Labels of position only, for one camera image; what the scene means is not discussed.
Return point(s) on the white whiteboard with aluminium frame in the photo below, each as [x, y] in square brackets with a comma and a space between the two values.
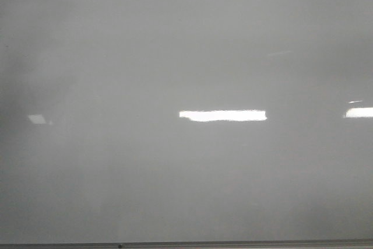
[185, 120]

